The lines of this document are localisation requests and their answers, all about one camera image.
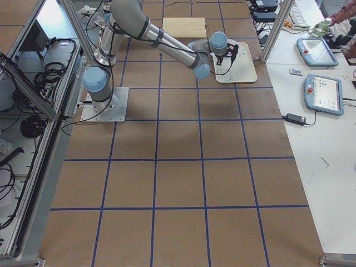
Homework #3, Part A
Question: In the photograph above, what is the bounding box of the far teach pendant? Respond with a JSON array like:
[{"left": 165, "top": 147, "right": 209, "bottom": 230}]
[{"left": 296, "top": 38, "right": 339, "bottom": 67}]

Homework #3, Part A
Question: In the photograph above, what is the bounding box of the coiled black cable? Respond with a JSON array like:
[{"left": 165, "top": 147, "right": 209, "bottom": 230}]
[{"left": 20, "top": 114, "right": 46, "bottom": 139}]

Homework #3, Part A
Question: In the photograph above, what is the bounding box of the aluminium frame post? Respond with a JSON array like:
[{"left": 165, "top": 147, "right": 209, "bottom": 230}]
[{"left": 260, "top": 0, "right": 294, "bottom": 63}]

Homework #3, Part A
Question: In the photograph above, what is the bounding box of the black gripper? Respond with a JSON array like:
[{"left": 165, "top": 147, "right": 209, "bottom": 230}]
[{"left": 216, "top": 43, "right": 239, "bottom": 66}]

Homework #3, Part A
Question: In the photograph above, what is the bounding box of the white keyboard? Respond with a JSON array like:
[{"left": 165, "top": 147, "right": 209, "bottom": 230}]
[{"left": 289, "top": 6, "right": 310, "bottom": 30}]

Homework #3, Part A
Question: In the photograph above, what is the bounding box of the near teach pendant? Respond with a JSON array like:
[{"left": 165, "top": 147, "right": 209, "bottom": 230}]
[{"left": 304, "top": 74, "right": 344, "bottom": 116}]

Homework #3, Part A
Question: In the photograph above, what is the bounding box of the black power adapter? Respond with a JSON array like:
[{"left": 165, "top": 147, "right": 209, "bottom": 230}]
[{"left": 282, "top": 113, "right": 306, "bottom": 126}]

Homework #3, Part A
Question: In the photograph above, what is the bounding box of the black monitor box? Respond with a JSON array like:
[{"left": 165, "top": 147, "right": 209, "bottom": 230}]
[{"left": 19, "top": 20, "right": 49, "bottom": 58}]

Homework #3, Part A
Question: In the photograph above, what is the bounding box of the teach pendant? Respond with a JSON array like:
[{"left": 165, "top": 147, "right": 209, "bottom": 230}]
[
  {"left": 304, "top": 74, "right": 344, "bottom": 116},
  {"left": 296, "top": 38, "right": 339, "bottom": 67}
]

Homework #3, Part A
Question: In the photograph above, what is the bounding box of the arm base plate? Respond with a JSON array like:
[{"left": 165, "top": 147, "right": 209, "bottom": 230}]
[{"left": 80, "top": 87, "right": 130, "bottom": 123}]

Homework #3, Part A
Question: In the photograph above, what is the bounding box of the small label card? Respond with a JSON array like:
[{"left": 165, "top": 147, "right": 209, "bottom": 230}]
[{"left": 289, "top": 68, "right": 303, "bottom": 76}]

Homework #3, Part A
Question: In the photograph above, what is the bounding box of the black power brick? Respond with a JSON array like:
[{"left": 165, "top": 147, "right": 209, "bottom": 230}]
[{"left": 249, "top": 0, "right": 278, "bottom": 22}]

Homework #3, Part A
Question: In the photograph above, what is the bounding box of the aluminium side frame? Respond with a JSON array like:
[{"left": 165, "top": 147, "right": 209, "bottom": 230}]
[{"left": 1, "top": 1, "right": 81, "bottom": 265}]

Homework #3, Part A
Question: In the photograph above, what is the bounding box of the cream bear tray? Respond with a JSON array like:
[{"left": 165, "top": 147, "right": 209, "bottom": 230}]
[{"left": 210, "top": 39, "right": 258, "bottom": 83}]

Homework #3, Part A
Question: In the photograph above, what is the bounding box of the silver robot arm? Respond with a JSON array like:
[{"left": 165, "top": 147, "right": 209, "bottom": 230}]
[{"left": 82, "top": 1, "right": 239, "bottom": 114}]

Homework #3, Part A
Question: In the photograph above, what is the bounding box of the bamboo cutting board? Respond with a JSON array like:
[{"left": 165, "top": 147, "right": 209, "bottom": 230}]
[{"left": 162, "top": 17, "right": 207, "bottom": 38}]

